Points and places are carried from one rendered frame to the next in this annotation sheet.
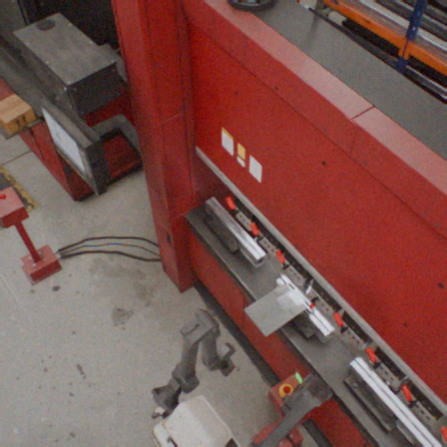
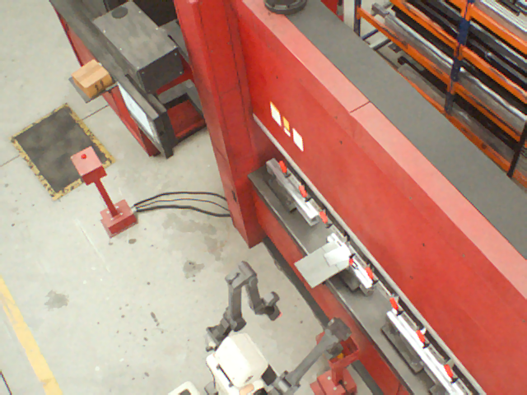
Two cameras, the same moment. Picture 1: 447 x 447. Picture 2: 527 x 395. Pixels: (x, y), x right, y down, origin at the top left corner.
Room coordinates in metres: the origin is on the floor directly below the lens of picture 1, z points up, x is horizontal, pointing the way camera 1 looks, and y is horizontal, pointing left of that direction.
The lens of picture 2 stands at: (-0.45, -0.36, 4.21)
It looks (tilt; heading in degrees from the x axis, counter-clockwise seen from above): 56 degrees down; 12
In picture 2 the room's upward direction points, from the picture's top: 10 degrees counter-clockwise
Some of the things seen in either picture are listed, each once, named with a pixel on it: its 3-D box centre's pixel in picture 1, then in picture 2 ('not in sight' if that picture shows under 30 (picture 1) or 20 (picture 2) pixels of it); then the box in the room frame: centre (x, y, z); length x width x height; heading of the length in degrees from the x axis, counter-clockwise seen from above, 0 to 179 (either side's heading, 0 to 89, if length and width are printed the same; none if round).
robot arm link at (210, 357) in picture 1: (209, 343); (252, 290); (0.87, 0.07, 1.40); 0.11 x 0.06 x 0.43; 39
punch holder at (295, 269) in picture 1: (299, 263); (342, 223); (1.34, -0.35, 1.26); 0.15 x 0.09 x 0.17; 36
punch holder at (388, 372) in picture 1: (392, 361); (413, 310); (0.85, -0.70, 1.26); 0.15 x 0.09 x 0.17; 36
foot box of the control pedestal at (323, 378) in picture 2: (277, 439); (333, 386); (0.84, -0.30, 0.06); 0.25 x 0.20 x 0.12; 121
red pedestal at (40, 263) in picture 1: (24, 236); (103, 192); (2.09, 1.39, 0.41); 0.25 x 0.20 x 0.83; 126
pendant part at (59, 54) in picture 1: (83, 116); (152, 88); (2.07, 0.73, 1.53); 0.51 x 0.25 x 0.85; 40
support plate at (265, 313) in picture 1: (275, 308); (322, 263); (1.23, -0.25, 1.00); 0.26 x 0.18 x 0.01; 126
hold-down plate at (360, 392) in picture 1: (369, 402); (402, 348); (0.79, -0.67, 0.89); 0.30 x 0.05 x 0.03; 36
